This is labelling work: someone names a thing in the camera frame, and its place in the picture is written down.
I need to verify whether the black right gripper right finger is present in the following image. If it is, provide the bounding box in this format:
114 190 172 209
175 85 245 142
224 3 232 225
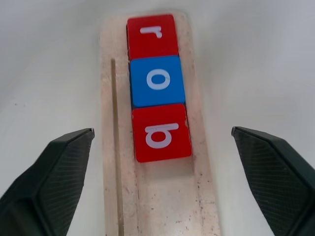
231 126 315 236

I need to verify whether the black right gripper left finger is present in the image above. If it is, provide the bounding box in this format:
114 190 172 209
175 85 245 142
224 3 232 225
0 127 95 236

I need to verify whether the light wooden letter tray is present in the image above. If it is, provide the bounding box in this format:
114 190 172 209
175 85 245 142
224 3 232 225
99 12 222 236

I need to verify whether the blue letter o block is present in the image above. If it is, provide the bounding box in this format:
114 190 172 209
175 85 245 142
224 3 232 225
128 55 187 109

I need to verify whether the red letter r block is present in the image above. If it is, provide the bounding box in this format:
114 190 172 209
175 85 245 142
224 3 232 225
126 14 179 60

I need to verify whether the red letter b block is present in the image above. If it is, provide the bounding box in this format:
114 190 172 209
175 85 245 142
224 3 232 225
131 103 193 163

